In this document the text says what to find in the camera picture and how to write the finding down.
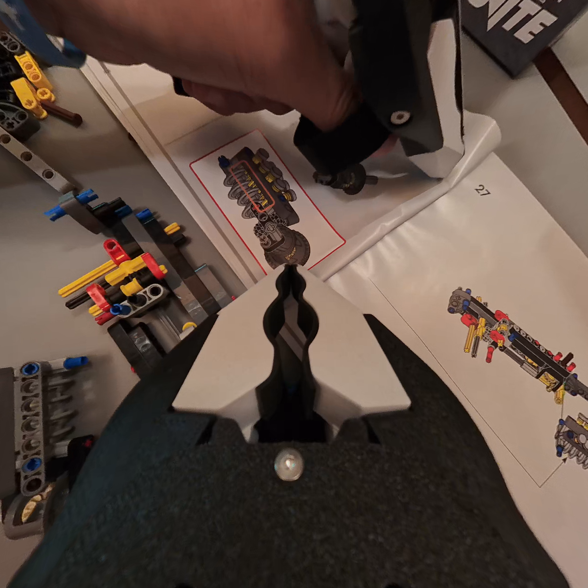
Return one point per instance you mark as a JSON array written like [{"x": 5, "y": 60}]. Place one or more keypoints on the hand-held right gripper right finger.
[{"x": 358, "y": 363}]

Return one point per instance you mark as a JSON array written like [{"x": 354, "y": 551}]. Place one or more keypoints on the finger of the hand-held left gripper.
[{"x": 448, "y": 92}]

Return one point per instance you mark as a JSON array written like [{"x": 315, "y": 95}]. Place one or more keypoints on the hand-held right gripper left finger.
[{"x": 220, "y": 363}]

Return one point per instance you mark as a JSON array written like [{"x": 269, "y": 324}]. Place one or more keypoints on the lego instruction booklet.
[{"x": 436, "y": 252}]

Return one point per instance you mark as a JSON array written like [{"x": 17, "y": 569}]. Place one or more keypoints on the grey lego gear assembly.
[{"x": 32, "y": 427}]

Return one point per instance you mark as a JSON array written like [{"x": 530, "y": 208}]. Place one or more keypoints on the yellow car lego set box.
[{"x": 510, "y": 27}]

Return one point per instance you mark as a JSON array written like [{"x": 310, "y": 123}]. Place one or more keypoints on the long lego chassis assembly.
[{"x": 138, "y": 275}]

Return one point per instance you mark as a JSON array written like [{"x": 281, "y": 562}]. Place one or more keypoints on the light grey long lego bar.
[{"x": 32, "y": 160}]

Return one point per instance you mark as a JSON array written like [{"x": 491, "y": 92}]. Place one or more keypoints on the person's left hand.
[{"x": 206, "y": 50}]

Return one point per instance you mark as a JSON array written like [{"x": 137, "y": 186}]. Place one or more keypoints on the blue wristband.
[{"x": 46, "y": 46}]

